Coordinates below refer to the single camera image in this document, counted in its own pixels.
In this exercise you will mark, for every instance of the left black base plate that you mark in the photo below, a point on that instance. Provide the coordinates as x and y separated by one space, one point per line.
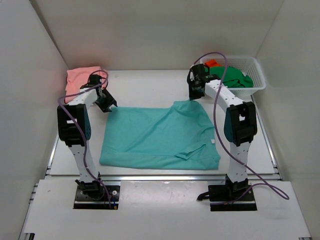
100 200

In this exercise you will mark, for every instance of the white plastic basket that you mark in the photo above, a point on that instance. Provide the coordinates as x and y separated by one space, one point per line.
248 66

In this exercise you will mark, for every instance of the orange t shirt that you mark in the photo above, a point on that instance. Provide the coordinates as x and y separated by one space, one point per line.
212 63

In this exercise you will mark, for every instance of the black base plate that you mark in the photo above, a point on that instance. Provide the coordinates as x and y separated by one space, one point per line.
100 200
221 199

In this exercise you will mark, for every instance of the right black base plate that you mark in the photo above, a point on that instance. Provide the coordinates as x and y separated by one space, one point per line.
221 199

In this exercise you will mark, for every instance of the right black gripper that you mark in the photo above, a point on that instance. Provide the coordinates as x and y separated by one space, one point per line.
191 95

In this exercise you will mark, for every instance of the aluminium rail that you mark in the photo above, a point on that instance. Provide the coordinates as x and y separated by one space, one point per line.
163 177

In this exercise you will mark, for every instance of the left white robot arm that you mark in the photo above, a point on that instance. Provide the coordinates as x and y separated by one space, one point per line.
74 129

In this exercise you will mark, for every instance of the green t shirt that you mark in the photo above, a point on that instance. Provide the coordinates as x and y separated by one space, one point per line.
234 78

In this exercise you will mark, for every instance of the teal t shirt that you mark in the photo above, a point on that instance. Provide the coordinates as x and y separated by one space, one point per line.
180 137

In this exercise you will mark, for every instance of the folded pink t shirt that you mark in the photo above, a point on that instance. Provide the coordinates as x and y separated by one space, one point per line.
78 77

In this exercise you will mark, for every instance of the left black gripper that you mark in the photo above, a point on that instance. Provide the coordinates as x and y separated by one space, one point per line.
111 101

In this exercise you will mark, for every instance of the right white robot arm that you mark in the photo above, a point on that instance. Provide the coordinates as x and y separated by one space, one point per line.
240 124

